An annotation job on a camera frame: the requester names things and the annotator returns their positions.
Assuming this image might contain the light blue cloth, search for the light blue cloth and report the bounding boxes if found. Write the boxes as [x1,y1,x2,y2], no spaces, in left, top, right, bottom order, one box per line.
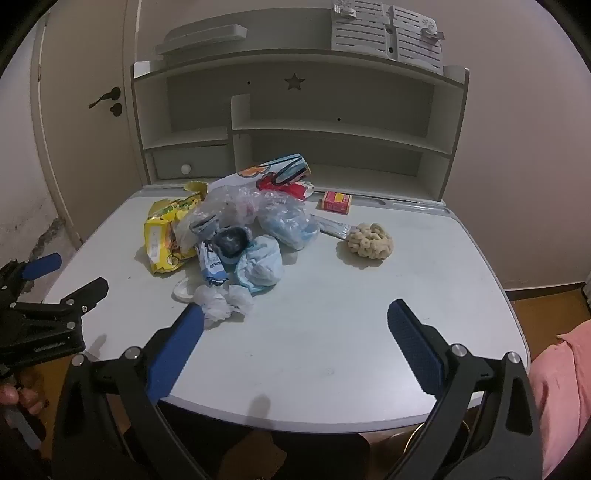
[235,234,283,292]

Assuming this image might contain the small red box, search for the small red box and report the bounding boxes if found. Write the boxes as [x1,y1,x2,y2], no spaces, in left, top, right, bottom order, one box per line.
[322,190,354,215]

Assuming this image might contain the white drawer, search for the white drawer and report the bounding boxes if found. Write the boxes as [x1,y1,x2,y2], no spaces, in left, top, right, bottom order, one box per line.
[152,145,232,181]

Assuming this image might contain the blue white small packet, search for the blue white small packet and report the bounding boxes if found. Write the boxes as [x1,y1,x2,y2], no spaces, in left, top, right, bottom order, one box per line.
[196,242,230,284]

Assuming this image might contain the person's left hand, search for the person's left hand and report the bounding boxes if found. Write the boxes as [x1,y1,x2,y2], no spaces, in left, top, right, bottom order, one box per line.
[0,369,49,416]

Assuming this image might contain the dark door handle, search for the dark door handle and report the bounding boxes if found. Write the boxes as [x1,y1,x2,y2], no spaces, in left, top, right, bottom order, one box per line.
[89,87,122,109]

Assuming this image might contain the cartoon print blue packet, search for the cartoon print blue packet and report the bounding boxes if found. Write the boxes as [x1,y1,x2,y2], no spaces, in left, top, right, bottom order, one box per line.
[210,154,312,190]

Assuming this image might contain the grey plastic piece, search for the grey plastic piece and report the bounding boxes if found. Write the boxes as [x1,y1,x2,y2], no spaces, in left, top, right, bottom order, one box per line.
[190,216,220,237]

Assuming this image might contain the pink bed blanket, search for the pink bed blanket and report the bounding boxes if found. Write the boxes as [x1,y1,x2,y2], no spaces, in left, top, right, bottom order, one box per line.
[529,318,591,478]

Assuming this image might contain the yellow snack bag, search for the yellow snack bag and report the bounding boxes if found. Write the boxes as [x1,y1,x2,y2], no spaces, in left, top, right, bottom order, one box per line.
[142,181,211,277]

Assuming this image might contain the grey slatted book stand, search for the grey slatted book stand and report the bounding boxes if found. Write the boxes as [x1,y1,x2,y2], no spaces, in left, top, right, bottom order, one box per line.
[330,0,445,72]

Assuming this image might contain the beige plush toy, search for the beige plush toy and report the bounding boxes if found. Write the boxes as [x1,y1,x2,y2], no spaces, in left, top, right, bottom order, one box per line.
[336,222,394,265]

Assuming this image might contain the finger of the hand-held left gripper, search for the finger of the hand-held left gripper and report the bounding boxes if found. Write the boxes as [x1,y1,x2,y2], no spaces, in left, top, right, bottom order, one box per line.
[9,277,110,330]
[0,252,63,296]

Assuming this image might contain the black round object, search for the black round object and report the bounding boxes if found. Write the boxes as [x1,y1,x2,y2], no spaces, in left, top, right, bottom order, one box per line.
[213,226,252,259]

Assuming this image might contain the silver wrapper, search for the silver wrapper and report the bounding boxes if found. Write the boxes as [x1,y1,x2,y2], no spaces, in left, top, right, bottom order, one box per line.
[318,217,354,240]

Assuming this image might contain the white desk shelf unit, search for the white desk shelf unit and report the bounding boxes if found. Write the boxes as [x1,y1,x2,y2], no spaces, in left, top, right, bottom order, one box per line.
[131,60,471,201]

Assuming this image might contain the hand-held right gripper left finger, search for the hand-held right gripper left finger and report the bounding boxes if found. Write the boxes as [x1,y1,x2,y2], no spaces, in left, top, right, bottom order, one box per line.
[52,305,208,480]

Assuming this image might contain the blue plastic bag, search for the blue plastic bag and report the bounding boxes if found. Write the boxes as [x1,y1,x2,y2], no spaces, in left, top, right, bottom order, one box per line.
[256,198,320,251]

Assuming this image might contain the cream door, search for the cream door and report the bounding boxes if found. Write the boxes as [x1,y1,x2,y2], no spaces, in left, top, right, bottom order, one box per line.
[30,0,148,245]

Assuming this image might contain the white round lid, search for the white round lid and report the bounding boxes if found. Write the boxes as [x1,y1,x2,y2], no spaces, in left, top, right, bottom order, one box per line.
[172,276,200,303]

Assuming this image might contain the white tissue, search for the white tissue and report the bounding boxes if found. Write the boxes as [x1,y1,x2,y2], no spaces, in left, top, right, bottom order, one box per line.
[226,285,256,315]

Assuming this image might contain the red snack packet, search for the red snack packet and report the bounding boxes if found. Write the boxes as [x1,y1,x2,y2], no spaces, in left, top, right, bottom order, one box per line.
[256,173,317,200]

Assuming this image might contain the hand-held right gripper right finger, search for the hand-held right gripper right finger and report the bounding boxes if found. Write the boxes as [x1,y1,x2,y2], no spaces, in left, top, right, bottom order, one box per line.
[387,299,543,480]

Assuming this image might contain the white plastic wrap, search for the white plastic wrap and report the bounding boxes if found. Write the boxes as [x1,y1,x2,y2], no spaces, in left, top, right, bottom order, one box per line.
[194,284,232,329]

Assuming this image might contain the clear plastic bag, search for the clear plastic bag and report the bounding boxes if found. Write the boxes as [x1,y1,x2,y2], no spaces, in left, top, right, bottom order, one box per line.
[178,185,278,252]

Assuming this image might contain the white tray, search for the white tray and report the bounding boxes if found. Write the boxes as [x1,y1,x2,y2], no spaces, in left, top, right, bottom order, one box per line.
[154,24,249,56]

